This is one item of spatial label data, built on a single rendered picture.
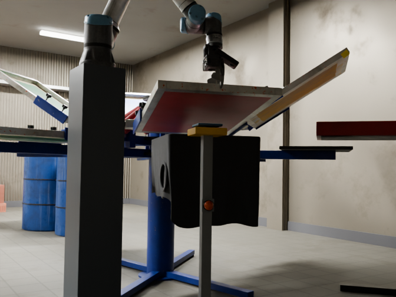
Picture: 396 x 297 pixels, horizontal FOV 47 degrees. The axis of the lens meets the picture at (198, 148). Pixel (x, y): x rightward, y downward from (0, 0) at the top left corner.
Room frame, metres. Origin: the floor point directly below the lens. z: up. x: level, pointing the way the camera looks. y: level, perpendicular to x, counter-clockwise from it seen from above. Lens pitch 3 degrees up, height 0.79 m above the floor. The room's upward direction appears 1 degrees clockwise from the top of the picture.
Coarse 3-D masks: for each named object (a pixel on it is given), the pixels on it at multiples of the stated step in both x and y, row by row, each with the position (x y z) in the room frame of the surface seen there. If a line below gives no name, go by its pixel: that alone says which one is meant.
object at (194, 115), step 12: (168, 96) 2.08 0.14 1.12; (180, 96) 2.08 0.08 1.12; (192, 96) 2.09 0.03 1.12; (204, 96) 2.09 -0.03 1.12; (216, 96) 2.10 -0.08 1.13; (156, 108) 2.26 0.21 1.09; (168, 108) 2.27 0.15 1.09; (180, 108) 2.27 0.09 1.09; (192, 108) 2.28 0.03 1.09; (204, 108) 2.28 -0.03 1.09; (156, 120) 2.47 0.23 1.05; (168, 120) 2.48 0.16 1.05; (180, 120) 2.49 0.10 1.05; (192, 120) 2.49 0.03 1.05; (180, 132) 2.74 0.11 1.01
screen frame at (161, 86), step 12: (156, 84) 2.00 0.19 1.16; (168, 84) 1.98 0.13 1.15; (180, 84) 2.00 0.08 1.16; (192, 84) 2.01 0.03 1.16; (204, 84) 2.02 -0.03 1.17; (216, 84) 2.04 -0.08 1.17; (228, 84) 2.05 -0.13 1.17; (156, 96) 2.07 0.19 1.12; (252, 96) 2.11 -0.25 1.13; (264, 96) 2.12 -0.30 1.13; (276, 96) 2.12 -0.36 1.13; (144, 108) 2.33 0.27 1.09; (264, 108) 2.31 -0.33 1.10; (144, 120) 2.46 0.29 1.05; (144, 132) 2.72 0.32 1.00; (156, 132) 2.72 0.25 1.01; (168, 132) 2.73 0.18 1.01; (228, 132) 2.78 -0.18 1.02
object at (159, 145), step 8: (152, 144) 2.50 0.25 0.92; (160, 144) 2.26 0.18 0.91; (152, 152) 2.50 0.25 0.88; (160, 152) 2.27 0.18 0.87; (152, 160) 2.51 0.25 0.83; (160, 160) 2.28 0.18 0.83; (152, 168) 2.51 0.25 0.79; (160, 168) 2.23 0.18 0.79; (168, 168) 2.09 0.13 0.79; (152, 176) 2.52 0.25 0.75; (160, 176) 2.24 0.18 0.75; (168, 176) 2.11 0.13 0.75; (152, 184) 2.52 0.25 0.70; (160, 184) 2.23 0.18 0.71; (168, 184) 2.12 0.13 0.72; (152, 192) 2.52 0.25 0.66; (160, 192) 2.36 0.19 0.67; (168, 192) 2.14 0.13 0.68
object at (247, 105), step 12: (228, 96) 2.10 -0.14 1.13; (240, 96) 2.11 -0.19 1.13; (216, 108) 2.29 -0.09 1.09; (228, 108) 2.30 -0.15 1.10; (240, 108) 2.30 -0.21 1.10; (252, 108) 2.31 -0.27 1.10; (204, 120) 2.50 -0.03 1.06; (216, 120) 2.51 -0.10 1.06; (228, 120) 2.51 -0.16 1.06; (240, 120) 2.52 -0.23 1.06
